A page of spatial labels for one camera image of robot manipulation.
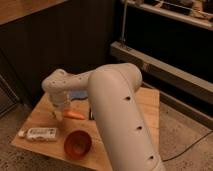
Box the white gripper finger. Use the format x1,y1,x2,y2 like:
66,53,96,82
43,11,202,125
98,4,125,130
54,108,63,121

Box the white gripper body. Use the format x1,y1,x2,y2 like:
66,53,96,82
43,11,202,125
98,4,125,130
49,92,70,108

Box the orange pepper with green stem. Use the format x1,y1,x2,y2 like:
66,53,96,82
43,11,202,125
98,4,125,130
63,110,85,120

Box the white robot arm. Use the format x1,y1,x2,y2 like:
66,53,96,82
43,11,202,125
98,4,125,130
42,63,166,171

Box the brown ceramic bowl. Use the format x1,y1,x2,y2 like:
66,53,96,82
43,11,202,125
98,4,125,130
64,130,92,160

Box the blue cup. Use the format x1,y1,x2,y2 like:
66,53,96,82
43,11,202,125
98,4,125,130
69,91,88,100

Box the white tube with label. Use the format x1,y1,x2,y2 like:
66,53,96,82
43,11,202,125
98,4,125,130
18,127,58,141

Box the metal shelf rack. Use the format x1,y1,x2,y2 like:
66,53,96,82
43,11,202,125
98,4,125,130
110,0,213,129

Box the black floor cable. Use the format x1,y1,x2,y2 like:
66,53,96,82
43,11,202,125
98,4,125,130
162,130,213,163

